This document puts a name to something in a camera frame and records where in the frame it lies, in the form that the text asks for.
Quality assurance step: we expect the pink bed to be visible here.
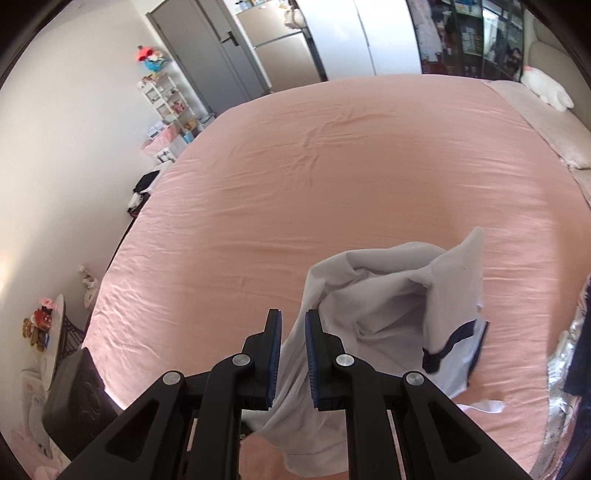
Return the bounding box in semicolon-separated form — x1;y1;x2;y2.
81;74;591;480

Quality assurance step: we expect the pale pink blanket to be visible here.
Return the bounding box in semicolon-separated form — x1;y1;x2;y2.
482;79;591;204

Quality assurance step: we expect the white wardrobe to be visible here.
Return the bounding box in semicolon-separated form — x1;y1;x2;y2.
295;0;422;80

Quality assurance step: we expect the silver printed cloth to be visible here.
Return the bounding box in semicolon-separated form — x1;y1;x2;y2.
546;330;583;457

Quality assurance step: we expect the padded headboard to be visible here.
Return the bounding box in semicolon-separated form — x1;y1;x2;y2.
524;9;591;121

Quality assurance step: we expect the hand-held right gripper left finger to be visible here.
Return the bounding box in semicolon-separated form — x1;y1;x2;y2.
60;308;283;480

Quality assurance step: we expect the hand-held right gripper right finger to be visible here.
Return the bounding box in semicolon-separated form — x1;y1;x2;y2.
305;308;532;480

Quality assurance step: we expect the white figurine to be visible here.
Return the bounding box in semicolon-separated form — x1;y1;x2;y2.
78;265;100;305

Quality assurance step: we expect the pink printed mat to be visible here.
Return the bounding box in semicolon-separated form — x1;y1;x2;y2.
9;369;61;480

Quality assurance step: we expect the steel refrigerator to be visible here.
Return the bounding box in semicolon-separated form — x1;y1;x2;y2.
235;0;326;93

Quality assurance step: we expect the white shirt with navy trim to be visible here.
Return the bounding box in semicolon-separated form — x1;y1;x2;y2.
245;226;506;476

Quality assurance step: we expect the dark clothes pile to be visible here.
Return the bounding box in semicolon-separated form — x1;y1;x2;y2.
127;171;160;217

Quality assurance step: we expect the white shelf rack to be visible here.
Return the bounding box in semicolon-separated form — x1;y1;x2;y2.
137;74;204;139

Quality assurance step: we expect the red and blue plush toy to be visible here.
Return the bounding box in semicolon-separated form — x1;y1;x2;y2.
136;45;169;77

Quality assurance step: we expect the glass display cabinet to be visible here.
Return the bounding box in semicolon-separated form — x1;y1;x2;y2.
406;0;527;83

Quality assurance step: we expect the pink storage box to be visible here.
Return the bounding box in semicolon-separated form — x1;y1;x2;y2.
141;122;185;164

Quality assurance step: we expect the small brown plush bear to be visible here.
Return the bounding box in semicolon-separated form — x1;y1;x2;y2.
21;309;51;354

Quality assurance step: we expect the white plush toy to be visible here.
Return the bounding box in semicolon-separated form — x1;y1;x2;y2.
522;66;574;112

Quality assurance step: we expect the grey door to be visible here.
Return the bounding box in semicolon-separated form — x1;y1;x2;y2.
147;0;271;116

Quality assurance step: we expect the round white side table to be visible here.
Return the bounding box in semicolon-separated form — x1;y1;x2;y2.
39;293;86;393

